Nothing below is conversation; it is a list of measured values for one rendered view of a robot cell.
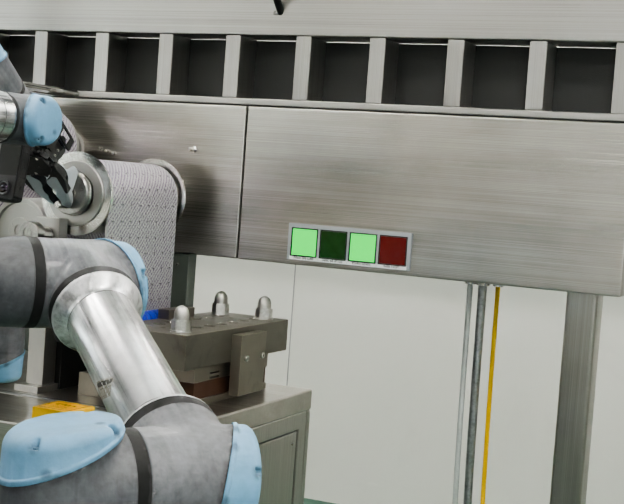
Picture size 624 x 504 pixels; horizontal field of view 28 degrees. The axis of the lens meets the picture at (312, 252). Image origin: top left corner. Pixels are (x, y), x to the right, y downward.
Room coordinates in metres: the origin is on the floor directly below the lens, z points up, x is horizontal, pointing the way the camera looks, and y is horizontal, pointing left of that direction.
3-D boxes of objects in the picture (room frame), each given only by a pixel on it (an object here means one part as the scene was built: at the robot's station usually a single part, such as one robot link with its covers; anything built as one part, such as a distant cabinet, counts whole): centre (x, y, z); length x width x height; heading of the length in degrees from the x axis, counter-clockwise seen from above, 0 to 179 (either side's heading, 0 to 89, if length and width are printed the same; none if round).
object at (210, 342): (2.29, 0.19, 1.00); 0.40 x 0.16 x 0.06; 156
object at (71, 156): (2.21, 0.42, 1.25); 0.15 x 0.01 x 0.15; 66
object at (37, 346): (2.19, 0.47, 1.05); 0.06 x 0.05 x 0.31; 156
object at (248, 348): (2.26, 0.10, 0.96); 0.10 x 0.03 x 0.11; 156
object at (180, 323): (2.12, 0.21, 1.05); 0.04 x 0.04 x 0.04
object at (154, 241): (2.30, 0.31, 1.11); 0.23 x 0.01 x 0.18; 156
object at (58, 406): (1.93, 0.37, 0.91); 0.07 x 0.07 x 0.02; 66
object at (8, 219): (2.37, 0.48, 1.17); 0.26 x 0.12 x 0.12; 156
